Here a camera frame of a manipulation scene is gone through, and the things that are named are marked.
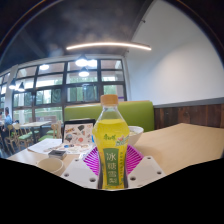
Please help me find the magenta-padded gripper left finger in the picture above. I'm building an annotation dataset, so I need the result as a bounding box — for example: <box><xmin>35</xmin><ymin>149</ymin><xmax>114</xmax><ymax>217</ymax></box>
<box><xmin>59</xmin><ymin>145</ymin><xmax>104</xmax><ymax>190</ymax></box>

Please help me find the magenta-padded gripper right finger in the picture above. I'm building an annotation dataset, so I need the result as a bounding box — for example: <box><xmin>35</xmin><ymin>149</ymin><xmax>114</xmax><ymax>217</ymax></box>
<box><xmin>124</xmin><ymin>143</ymin><xmax>167</xmax><ymax>190</ymax></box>

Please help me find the yellow drink bottle green label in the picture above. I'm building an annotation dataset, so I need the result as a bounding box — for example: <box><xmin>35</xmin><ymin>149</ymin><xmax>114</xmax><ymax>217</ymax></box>
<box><xmin>91</xmin><ymin>94</ymin><xmax>131</xmax><ymax>191</ymax></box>

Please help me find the small dark box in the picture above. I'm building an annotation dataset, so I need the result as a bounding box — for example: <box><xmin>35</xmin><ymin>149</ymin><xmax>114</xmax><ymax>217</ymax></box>
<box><xmin>48</xmin><ymin>149</ymin><xmax>68</xmax><ymax>160</ymax></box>

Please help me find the white bowl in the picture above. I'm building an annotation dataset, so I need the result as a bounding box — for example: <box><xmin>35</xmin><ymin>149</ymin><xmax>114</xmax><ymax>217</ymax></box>
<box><xmin>127</xmin><ymin>125</ymin><xmax>145</xmax><ymax>147</ymax></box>

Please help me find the green upholstered bench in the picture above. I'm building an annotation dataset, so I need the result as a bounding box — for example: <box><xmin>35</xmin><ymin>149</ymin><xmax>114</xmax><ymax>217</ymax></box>
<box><xmin>63</xmin><ymin>100</ymin><xmax>155</xmax><ymax>133</ymax></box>

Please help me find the group of wooden green-seat chairs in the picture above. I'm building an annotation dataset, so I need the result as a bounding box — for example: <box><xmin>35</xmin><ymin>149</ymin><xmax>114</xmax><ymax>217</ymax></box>
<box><xmin>0</xmin><ymin>120</ymin><xmax>63</xmax><ymax>151</ymax></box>

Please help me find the large dark-framed window front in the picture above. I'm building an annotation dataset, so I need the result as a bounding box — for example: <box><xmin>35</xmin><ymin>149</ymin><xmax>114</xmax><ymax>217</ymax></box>
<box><xmin>0</xmin><ymin>58</ymin><xmax>128</xmax><ymax>126</ymax></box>

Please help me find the person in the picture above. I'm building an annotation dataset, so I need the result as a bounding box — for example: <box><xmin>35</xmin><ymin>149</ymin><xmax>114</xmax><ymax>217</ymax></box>
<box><xmin>1</xmin><ymin>106</ymin><xmax>14</xmax><ymax>131</ymax></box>

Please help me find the group of pendant ceiling lamps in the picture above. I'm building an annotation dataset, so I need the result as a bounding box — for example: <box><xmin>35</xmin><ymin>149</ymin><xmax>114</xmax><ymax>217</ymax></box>
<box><xmin>8</xmin><ymin>54</ymin><xmax>91</xmax><ymax>93</ymax></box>

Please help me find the long curved ceiling light strip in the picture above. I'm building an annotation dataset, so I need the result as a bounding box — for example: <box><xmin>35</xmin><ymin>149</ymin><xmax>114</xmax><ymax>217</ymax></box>
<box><xmin>65</xmin><ymin>41</ymin><xmax>152</xmax><ymax>52</ymax></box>

